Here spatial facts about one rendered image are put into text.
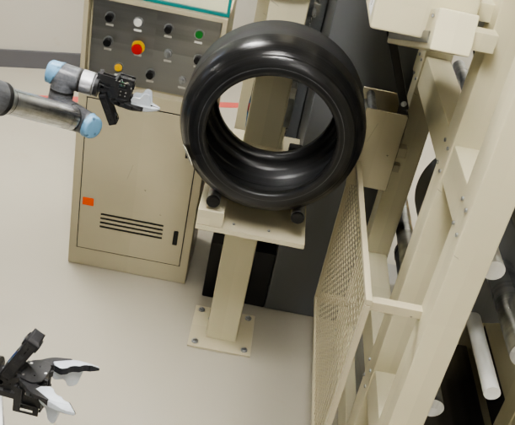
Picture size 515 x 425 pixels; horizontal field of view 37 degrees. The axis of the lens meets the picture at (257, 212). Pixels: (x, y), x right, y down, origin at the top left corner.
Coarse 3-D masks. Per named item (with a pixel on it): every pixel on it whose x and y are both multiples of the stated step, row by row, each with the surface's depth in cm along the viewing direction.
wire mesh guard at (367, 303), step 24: (360, 168) 270; (360, 192) 255; (336, 216) 298; (360, 216) 242; (336, 240) 289; (360, 240) 238; (360, 264) 231; (336, 288) 267; (360, 288) 222; (336, 312) 257; (360, 312) 215; (336, 336) 247; (360, 336) 213; (312, 384) 275; (336, 384) 229; (312, 408) 264; (336, 408) 227
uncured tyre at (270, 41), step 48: (240, 48) 226; (288, 48) 225; (336, 48) 240; (192, 96) 233; (336, 96) 228; (192, 144) 240; (240, 144) 269; (336, 144) 235; (240, 192) 247; (288, 192) 246
